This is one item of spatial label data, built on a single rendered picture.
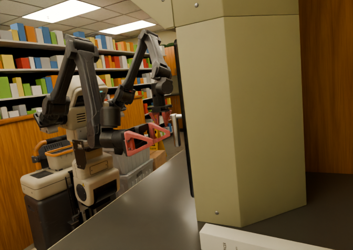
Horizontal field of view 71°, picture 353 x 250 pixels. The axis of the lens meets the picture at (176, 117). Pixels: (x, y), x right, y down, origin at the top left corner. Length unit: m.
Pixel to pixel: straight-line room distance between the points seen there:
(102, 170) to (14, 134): 1.16
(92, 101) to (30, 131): 1.77
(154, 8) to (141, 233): 0.53
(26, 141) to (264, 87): 2.28
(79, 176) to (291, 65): 1.25
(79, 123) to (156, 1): 0.98
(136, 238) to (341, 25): 0.81
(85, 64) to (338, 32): 0.82
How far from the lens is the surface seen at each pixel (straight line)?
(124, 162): 2.82
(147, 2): 0.63
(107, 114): 0.77
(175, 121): 0.64
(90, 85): 0.91
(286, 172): 0.67
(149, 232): 0.66
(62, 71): 1.16
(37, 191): 1.70
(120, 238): 0.67
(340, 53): 0.90
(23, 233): 2.73
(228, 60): 0.54
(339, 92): 0.91
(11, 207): 2.61
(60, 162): 1.77
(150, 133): 0.76
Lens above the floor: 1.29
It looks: 8 degrees down
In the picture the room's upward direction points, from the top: 7 degrees counter-clockwise
